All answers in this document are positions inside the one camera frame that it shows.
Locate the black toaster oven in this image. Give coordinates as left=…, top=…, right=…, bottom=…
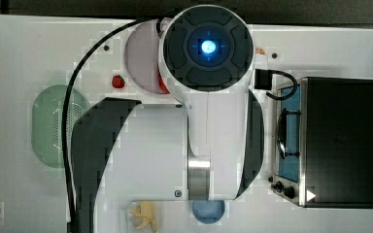
left=270, top=77, right=373, bottom=209

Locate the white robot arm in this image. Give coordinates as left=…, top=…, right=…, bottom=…
left=71, top=5, right=263, bottom=233

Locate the red ketchup bottle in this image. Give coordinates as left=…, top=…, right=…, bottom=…
left=157, top=73, right=169, bottom=94

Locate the small red strawberry toy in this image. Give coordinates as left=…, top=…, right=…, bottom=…
left=112, top=75, right=125, bottom=88

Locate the grey round plate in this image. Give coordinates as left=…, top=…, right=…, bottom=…
left=124, top=19, right=164, bottom=94

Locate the blue plastic cup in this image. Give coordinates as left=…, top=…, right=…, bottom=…
left=191, top=200, right=225, bottom=224

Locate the peeled banana toy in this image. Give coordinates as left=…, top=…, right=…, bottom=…
left=129, top=201, right=158, bottom=233

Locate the green perforated colander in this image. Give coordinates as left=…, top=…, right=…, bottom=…
left=31, top=84, right=89, bottom=168

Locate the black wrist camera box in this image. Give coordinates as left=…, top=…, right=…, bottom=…
left=254, top=69, right=272, bottom=90

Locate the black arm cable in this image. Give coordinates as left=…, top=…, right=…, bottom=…
left=61, top=17, right=163, bottom=233

